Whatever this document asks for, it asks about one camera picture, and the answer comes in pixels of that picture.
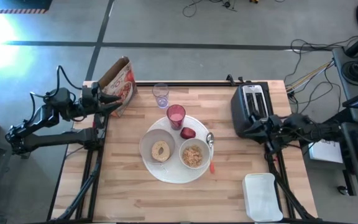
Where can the clear glass tumbler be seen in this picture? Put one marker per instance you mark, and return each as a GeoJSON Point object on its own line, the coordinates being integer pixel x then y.
{"type": "Point", "coordinates": [161, 99]}

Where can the black diagonal stand bar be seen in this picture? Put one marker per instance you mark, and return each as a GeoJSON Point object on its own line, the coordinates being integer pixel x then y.
{"type": "Point", "coordinates": [343, 116]}

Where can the red plastic tumbler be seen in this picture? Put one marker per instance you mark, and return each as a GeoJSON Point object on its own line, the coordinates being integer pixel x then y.
{"type": "Point", "coordinates": [176, 116]}

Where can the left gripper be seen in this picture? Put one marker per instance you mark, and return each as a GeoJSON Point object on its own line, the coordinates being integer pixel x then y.
{"type": "Point", "coordinates": [91, 99]}

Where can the red apple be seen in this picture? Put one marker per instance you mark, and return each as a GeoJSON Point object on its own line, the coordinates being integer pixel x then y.
{"type": "Point", "coordinates": [187, 133]}

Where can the black chrome-top toaster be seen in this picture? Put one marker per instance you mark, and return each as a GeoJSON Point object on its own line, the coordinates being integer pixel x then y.
{"type": "Point", "coordinates": [239, 105]}

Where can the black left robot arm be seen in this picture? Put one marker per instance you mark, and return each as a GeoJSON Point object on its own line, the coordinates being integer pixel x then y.
{"type": "Point", "coordinates": [57, 138]}

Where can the black metal table frame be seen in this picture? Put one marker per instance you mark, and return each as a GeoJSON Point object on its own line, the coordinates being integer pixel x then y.
{"type": "Point", "coordinates": [197, 83]}

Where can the white round woven placemat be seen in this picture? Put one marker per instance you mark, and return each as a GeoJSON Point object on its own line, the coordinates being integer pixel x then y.
{"type": "Point", "coordinates": [172, 174]}

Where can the cereal pieces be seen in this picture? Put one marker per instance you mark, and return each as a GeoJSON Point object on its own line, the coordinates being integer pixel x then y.
{"type": "Point", "coordinates": [192, 155]}

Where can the bagel half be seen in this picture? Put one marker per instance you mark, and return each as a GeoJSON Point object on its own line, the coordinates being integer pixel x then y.
{"type": "Point", "coordinates": [156, 152]}

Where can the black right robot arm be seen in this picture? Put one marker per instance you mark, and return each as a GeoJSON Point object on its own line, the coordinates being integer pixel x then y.
{"type": "Point", "coordinates": [309, 127]}

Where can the beige round plate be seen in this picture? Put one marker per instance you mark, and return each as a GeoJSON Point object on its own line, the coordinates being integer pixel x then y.
{"type": "Point", "coordinates": [146, 144]}

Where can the small black floor object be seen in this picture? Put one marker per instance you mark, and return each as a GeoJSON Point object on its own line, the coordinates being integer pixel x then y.
{"type": "Point", "coordinates": [343, 189]}

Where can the white ceramic bowl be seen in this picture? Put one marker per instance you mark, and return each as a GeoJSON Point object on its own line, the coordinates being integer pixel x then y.
{"type": "Point", "coordinates": [206, 152]}

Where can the pumpkin cereal box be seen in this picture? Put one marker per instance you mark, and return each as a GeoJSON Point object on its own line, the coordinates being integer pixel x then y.
{"type": "Point", "coordinates": [123, 84]}

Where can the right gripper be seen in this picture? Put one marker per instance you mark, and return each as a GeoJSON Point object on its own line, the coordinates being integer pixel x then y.
{"type": "Point", "coordinates": [270, 127]}

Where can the white paper sheet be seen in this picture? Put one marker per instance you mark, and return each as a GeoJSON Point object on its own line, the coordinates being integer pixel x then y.
{"type": "Point", "coordinates": [325, 155]}

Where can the white rectangular tray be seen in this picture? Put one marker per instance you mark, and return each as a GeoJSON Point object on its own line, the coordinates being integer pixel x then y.
{"type": "Point", "coordinates": [263, 199]}

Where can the gray metal stand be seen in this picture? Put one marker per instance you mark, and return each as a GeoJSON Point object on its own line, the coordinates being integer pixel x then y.
{"type": "Point", "coordinates": [5, 148]}

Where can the black mat with hazard stripe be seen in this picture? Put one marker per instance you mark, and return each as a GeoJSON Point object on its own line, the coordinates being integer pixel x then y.
{"type": "Point", "coordinates": [11, 3]}

